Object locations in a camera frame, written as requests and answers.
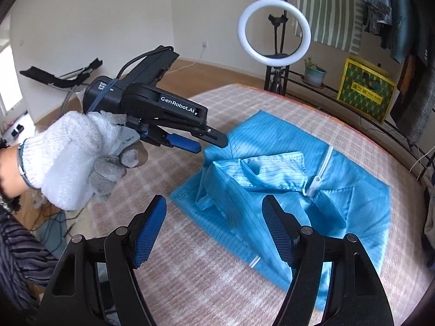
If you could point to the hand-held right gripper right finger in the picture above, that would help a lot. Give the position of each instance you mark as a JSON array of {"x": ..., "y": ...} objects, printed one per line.
[{"x": 277, "y": 231}]

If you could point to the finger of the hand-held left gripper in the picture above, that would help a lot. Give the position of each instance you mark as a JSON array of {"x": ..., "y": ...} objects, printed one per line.
[
  {"x": 214, "y": 137},
  {"x": 183, "y": 143}
]

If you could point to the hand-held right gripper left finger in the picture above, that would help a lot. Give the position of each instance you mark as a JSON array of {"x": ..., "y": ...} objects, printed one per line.
[{"x": 149, "y": 234}]

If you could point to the light blue jacket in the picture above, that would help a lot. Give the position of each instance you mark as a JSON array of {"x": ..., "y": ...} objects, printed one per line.
[{"x": 340, "y": 176}]

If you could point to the black metal clothes rack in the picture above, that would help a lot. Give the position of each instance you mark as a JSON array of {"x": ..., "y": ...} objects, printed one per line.
[{"x": 390, "y": 132}]

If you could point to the person's left hand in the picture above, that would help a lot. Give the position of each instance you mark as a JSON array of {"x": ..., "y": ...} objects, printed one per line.
[{"x": 68, "y": 156}]

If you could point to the plaid bed blanket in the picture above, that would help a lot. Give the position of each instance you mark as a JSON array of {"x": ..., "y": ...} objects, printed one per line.
[{"x": 204, "y": 278}]

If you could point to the small potted plant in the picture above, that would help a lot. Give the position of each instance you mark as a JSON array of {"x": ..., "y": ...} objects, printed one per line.
[{"x": 314, "y": 74}]

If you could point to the person's striped clothing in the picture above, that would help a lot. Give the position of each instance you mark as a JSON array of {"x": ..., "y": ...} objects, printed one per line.
[{"x": 20, "y": 244}]

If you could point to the window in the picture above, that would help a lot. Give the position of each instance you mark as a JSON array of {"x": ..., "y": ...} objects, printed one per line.
[{"x": 6, "y": 78}]

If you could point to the yellow green patterned box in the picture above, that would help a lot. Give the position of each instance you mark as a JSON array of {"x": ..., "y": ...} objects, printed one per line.
[{"x": 363, "y": 91}]

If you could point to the green striped white cloth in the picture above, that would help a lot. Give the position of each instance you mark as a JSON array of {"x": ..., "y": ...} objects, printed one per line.
[{"x": 326, "y": 13}]

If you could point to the grey plaid coat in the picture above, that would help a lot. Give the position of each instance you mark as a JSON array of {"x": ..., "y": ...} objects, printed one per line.
[{"x": 421, "y": 108}]

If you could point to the denim jacket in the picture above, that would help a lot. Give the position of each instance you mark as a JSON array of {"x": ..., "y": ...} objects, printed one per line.
[{"x": 377, "y": 0}]

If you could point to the teal jacket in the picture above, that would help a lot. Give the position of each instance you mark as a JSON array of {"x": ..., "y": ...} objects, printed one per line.
[{"x": 399, "y": 23}]

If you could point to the black jacket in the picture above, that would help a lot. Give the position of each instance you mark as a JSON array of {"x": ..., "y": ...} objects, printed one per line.
[{"x": 424, "y": 23}]

